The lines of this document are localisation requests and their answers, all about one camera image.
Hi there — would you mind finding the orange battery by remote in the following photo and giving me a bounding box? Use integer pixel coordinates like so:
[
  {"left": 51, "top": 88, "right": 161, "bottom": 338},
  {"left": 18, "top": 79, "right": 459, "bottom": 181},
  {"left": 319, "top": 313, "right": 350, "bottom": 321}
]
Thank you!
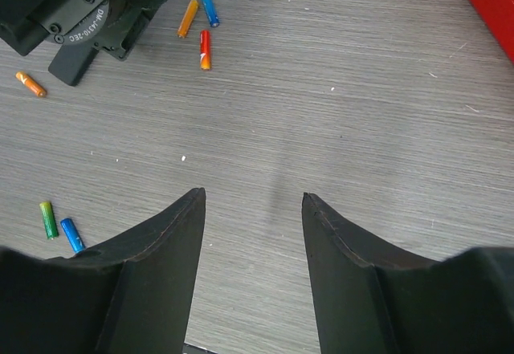
[{"left": 15, "top": 71, "right": 47, "bottom": 98}]

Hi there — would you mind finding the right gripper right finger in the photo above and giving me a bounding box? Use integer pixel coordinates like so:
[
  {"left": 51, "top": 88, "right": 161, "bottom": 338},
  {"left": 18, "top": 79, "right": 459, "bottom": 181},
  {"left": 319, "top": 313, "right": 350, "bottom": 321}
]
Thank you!
[{"left": 302, "top": 193, "right": 513, "bottom": 353}]

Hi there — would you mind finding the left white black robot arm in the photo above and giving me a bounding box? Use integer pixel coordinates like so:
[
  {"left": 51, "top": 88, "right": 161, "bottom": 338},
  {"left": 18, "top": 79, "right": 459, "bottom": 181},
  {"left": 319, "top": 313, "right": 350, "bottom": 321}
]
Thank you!
[{"left": 1, "top": 0, "right": 169, "bottom": 60}]

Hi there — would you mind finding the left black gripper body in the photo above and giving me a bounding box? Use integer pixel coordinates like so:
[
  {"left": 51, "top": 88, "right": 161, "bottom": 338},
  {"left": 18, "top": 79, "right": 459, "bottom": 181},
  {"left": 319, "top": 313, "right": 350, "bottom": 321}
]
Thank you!
[{"left": 92, "top": 0, "right": 169, "bottom": 61}]

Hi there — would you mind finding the blue battery middle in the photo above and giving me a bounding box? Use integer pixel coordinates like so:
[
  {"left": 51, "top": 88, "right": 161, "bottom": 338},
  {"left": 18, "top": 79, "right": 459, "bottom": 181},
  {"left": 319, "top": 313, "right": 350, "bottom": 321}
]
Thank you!
[{"left": 60, "top": 218, "right": 86, "bottom": 254}]

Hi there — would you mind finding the red orange battery near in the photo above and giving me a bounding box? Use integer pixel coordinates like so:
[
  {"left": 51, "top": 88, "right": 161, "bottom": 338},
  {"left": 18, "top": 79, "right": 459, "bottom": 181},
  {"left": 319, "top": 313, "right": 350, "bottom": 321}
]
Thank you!
[{"left": 200, "top": 30, "right": 211, "bottom": 71}]

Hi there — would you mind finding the blue battery near remote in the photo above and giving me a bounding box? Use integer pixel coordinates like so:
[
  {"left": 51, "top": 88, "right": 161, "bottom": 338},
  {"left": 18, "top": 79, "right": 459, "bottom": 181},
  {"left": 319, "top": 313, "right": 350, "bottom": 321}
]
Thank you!
[{"left": 202, "top": 0, "right": 220, "bottom": 27}]

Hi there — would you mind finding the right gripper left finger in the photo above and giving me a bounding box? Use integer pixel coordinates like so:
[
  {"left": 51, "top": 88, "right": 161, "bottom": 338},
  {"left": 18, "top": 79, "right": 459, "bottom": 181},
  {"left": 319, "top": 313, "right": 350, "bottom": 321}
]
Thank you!
[{"left": 1, "top": 188, "right": 206, "bottom": 353}]

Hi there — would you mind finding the green battery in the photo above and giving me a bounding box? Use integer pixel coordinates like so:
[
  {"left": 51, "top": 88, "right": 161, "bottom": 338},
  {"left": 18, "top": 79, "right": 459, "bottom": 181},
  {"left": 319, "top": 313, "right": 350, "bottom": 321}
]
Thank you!
[{"left": 39, "top": 201, "right": 59, "bottom": 239}]

